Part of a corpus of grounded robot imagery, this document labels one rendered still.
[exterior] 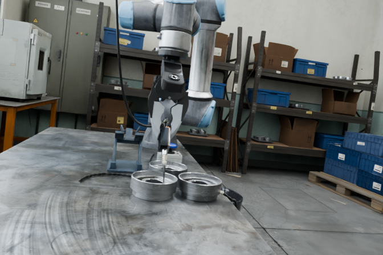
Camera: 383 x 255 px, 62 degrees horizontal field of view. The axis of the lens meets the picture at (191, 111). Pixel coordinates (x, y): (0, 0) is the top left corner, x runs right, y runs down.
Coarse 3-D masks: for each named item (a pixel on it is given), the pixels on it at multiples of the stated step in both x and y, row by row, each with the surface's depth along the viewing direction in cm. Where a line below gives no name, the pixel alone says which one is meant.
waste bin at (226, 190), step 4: (224, 188) 218; (228, 188) 217; (224, 192) 217; (228, 192) 216; (232, 192) 214; (236, 192) 211; (232, 196) 213; (236, 196) 210; (240, 196) 205; (232, 200) 213; (236, 200) 209; (240, 200) 195; (240, 204) 195; (240, 208) 196
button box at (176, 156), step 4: (160, 152) 100; (168, 152) 99; (172, 152) 100; (176, 152) 103; (160, 156) 97; (168, 156) 97; (172, 156) 97; (176, 156) 98; (180, 156) 98; (160, 160) 97; (168, 160) 97; (172, 160) 97; (176, 160) 98; (180, 160) 98
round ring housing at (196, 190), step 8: (184, 176) 80; (192, 176) 81; (200, 176) 81; (208, 176) 81; (184, 184) 73; (192, 184) 72; (200, 184) 71; (208, 184) 76; (216, 184) 73; (184, 192) 73; (192, 192) 72; (200, 192) 71; (208, 192) 72; (216, 192) 73; (200, 200) 72; (208, 200) 73
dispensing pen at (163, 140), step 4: (164, 120) 78; (168, 120) 78; (164, 124) 78; (164, 128) 75; (168, 128) 75; (164, 132) 74; (168, 132) 75; (160, 136) 75; (164, 136) 74; (160, 140) 74; (164, 140) 73; (160, 144) 73; (164, 144) 73; (160, 148) 74; (164, 148) 74; (164, 152) 74; (164, 156) 73; (164, 160) 73; (164, 164) 72; (164, 168) 72; (164, 172) 72; (164, 176) 71
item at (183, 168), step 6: (150, 162) 86; (156, 162) 89; (168, 162) 91; (174, 162) 90; (150, 168) 83; (156, 168) 81; (162, 168) 87; (168, 168) 88; (174, 168) 87; (180, 168) 88; (186, 168) 84; (174, 174) 81
